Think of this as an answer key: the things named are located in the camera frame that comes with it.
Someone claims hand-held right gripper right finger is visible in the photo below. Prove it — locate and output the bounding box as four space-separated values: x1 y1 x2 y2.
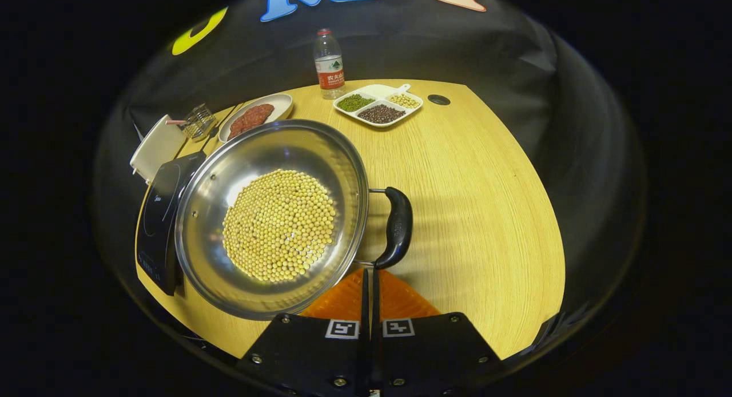
371 268 507 397

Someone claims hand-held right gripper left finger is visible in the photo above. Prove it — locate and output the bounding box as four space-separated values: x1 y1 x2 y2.
237 268 371 397

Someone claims black induction cooktop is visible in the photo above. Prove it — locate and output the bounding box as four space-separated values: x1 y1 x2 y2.
136 151 208 296

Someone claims stainless steel pot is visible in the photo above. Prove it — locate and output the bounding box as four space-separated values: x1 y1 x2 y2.
174 119 413 321

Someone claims heap of yellow soybeans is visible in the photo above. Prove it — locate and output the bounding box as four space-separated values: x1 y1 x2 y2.
222 169 337 283

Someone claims red steak piece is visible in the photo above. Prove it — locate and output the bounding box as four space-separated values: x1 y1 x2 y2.
228 114 258 140
243 104 275 129

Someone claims heap of dark beans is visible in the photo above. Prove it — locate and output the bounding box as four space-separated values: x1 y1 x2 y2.
358 105 405 124

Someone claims round white plate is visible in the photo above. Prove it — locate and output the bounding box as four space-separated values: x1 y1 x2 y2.
218 93 294 143

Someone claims heap of green mung beans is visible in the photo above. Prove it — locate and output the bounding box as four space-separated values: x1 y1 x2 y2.
337 94 375 112

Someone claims white toaster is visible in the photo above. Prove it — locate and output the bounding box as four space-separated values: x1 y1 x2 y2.
130 114 188 184

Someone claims white divided dish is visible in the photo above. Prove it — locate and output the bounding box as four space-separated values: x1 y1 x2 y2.
333 84 424 128

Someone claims clear water bottle red label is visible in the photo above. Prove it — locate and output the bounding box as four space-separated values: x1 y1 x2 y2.
313 28 346 100

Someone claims wire mesh basket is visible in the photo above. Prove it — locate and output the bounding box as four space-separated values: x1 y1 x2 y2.
182 104 217 141

